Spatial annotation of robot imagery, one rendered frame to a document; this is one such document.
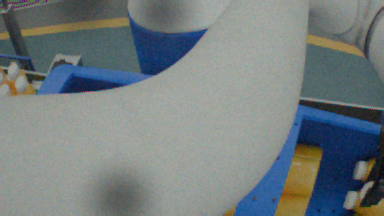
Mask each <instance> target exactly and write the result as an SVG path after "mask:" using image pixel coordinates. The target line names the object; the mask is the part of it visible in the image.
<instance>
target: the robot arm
mask: <svg viewBox="0 0 384 216"><path fill-rule="evenodd" d="M308 18H310V20H311V21H312V22H313V23H314V24H315V25H316V26H318V27H319V28H321V29H322V30H324V31H326V32H329V33H331V34H332V35H334V36H336V37H338V38H340V39H341V40H343V41H344V42H346V43H347V44H348V45H349V46H352V45H354V46H355V47H357V48H358V49H359V51H361V53H362V54H363V55H364V56H365V57H366V58H367V60H368V61H369V63H370V64H371V65H372V67H373V68H374V70H375V71H376V74H377V75H378V77H379V79H380V81H381V83H382V85H383V87H384V0H232V1H230V3H229V4H228V6H227V7H226V8H225V10H223V11H222V12H221V14H220V16H218V17H217V19H216V20H215V21H214V23H213V25H212V26H210V28H209V29H208V30H207V32H206V33H205V34H204V36H202V38H201V39H200V40H199V42H198V43H197V45H195V46H194V47H193V49H192V50H190V51H189V52H188V53H187V54H186V55H185V56H184V57H183V58H182V59H181V60H179V61H178V62H177V63H176V64H175V65H173V66H172V67H170V68H169V69H167V70H165V71H164V72H162V73H160V74H159V75H157V76H155V77H152V78H150V79H147V80H145V81H142V82H139V83H136V84H132V85H129V86H125V87H120V88H115V89H109V90H101V91H95V92H87V93H67V94H44V95H20V96H6V95H4V96H0V216H221V215H223V214H224V213H225V212H227V211H228V210H230V209H231V208H232V207H233V206H235V204H237V203H239V202H240V201H241V200H242V199H243V198H244V197H245V196H246V195H247V194H248V193H249V192H250V191H251V190H252V189H253V188H254V187H255V186H256V185H257V184H258V183H259V181H260V180H261V179H262V177H263V176H265V174H266V173H267V171H268V170H269V169H270V167H271V166H272V164H274V161H275V159H276V158H277V157H278V155H279V153H280V151H281V149H282V147H283V145H284V144H285V142H286V138H287V137H288V135H289V132H290V129H291V127H292V125H293V121H294V118H295V116H296V111H297V108H298V103H299V100H300V94H301V87H302V81H303V75H304V65H305V56H306V47H307V46H306V44H307V33H308V31H307V30H308V28H307V27H308ZM381 125H382V126H381V129H380V133H379V145H378V147H377V152H379V153H378V154H377V156H376V158H375V164H373V166H372V168H371V170H370V172H369V174H368V176H367V178H366V180H365V184H366V183H367V182H369V181H373V182H374V183H373V185H372V187H369V188H368V190H367V191H366V194H365V195H364V197H363V199H362V200H361V202H360V205H359V206H360V207H371V205H376V206H377V205H378V204H379V202H380V201H381V200H382V198H383V197H384V109H383V111H382V121H381Z"/></svg>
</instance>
